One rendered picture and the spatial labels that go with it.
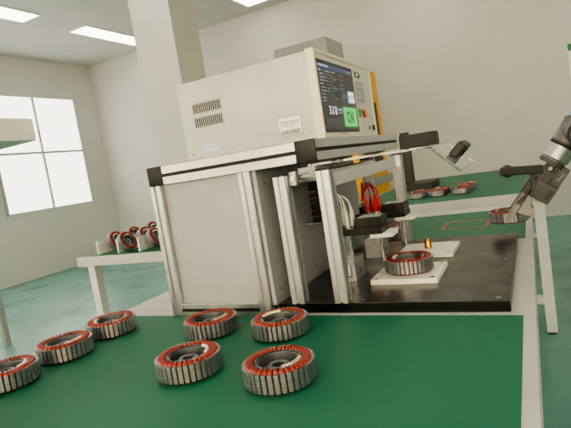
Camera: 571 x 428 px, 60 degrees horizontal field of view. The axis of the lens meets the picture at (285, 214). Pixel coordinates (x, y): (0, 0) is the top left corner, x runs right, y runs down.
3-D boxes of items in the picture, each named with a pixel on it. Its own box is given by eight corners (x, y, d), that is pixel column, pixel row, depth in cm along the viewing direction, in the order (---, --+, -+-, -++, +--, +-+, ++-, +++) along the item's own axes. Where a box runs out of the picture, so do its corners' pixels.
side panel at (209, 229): (278, 312, 111) (255, 170, 108) (272, 316, 108) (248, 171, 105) (181, 312, 123) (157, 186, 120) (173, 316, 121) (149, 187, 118)
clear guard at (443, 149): (474, 163, 117) (471, 137, 117) (462, 171, 96) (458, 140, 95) (346, 180, 132) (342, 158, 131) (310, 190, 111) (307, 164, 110)
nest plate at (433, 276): (448, 266, 119) (447, 261, 118) (438, 283, 105) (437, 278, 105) (387, 268, 125) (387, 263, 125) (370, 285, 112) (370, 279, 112)
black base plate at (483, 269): (517, 239, 145) (517, 232, 144) (511, 312, 88) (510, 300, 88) (364, 250, 166) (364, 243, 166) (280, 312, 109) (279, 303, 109)
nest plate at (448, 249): (460, 244, 140) (460, 240, 140) (453, 256, 127) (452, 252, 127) (408, 248, 147) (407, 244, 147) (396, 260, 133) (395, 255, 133)
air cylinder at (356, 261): (366, 273, 124) (363, 251, 124) (357, 281, 117) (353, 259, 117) (347, 273, 126) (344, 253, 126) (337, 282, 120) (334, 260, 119)
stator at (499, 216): (530, 216, 149) (528, 204, 149) (530, 222, 139) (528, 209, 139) (490, 220, 154) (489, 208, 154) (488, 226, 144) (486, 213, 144)
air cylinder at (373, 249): (390, 251, 145) (387, 233, 145) (383, 257, 139) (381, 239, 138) (373, 252, 148) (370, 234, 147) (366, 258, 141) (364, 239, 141)
